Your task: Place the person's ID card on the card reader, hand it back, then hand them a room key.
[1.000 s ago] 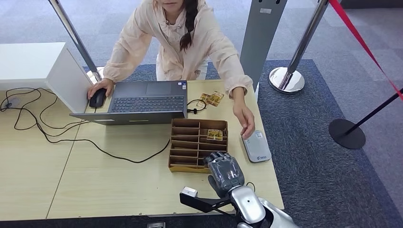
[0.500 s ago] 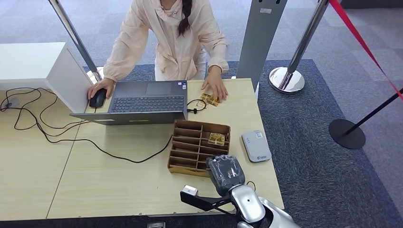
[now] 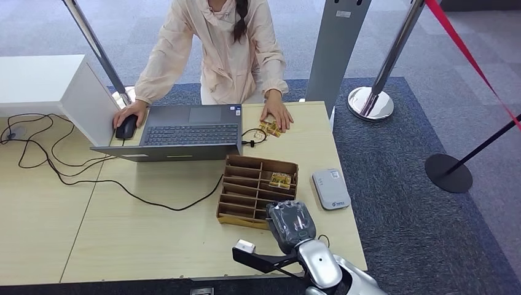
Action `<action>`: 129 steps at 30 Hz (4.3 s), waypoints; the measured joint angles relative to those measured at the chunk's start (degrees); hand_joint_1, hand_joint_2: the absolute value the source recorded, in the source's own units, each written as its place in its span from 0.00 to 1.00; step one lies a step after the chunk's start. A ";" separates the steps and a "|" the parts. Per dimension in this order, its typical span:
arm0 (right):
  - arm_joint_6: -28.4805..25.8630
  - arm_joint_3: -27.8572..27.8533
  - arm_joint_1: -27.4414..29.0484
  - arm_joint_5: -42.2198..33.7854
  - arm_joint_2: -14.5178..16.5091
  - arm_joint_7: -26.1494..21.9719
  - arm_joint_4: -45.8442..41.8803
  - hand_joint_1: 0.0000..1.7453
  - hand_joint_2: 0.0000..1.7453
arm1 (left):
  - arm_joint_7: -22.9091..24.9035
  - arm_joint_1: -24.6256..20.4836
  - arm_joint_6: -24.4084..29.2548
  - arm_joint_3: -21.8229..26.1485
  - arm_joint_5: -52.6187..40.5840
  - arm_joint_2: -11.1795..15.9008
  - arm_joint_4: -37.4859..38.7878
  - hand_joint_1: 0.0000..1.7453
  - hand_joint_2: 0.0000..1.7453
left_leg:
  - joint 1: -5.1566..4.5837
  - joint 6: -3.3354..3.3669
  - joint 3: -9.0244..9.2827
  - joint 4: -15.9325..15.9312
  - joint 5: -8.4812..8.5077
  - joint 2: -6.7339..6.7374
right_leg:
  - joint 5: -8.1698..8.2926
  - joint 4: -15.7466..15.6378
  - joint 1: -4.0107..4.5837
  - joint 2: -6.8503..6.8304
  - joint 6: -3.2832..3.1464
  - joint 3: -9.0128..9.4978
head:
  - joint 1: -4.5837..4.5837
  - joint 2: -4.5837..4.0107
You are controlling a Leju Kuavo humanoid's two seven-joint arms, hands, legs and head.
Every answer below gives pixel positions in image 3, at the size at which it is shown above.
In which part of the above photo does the grey laptop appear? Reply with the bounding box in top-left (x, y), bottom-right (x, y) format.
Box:
top-left (90, 103), bottom-right (244, 163)

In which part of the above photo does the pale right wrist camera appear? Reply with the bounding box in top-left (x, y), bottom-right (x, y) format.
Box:
top-left (232, 239), bottom-right (304, 280)

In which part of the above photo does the long black power cable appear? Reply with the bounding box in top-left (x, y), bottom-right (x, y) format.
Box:
top-left (0, 113), bottom-right (225, 213)

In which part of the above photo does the black computer mouse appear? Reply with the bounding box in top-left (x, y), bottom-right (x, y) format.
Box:
top-left (115, 114), bottom-right (138, 141)

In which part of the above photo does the black stanchion post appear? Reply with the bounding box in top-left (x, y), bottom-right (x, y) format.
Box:
top-left (424, 114), bottom-right (521, 194)

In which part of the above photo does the wooden card organizer box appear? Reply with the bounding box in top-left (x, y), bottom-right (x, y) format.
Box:
top-left (216, 154), bottom-right (299, 231)

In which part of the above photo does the person's right hand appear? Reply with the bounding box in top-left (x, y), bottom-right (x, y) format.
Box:
top-left (112, 100), bottom-right (150, 130)

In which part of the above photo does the short looped black cable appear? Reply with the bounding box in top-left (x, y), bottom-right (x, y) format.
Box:
top-left (241, 128), bottom-right (268, 148)

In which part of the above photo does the gold key card stack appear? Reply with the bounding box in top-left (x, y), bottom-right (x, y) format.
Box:
top-left (268, 172), bottom-right (292, 191)

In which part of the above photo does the white cabinet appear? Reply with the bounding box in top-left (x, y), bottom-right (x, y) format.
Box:
top-left (0, 53), bottom-right (120, 146)

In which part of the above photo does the person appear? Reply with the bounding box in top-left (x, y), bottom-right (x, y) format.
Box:
top-left (134, 0), bottom-right (295, 133)

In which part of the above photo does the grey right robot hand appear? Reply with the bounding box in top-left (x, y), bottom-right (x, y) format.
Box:
top-left (266, 200), bottom-right (317, 255)

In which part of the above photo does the chrome stanchion post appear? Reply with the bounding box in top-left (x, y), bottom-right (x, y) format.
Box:
top-left (347, 0), bottom-right (426, 122)
top-left (61, 0), bottom-right (136, 110)

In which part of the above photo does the red barrier rope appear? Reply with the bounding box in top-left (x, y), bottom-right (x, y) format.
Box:
top-left (424, 0), bottom-right (521, 131)

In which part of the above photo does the white card reader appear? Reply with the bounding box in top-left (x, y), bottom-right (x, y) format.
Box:
top-left (312, 168), bottom-right (351, 211)

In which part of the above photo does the grey kiosk stand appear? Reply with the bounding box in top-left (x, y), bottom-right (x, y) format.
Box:
top-left (304, 0), bottom-right (372, 131)

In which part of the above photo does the person's left hand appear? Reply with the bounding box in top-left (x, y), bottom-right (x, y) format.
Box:
top-left (260, 89), bottom-right (295, 133)

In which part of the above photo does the thin black mouse cable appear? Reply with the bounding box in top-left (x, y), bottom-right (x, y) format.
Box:
top-left (17, 122), bottom-right (125, 178)

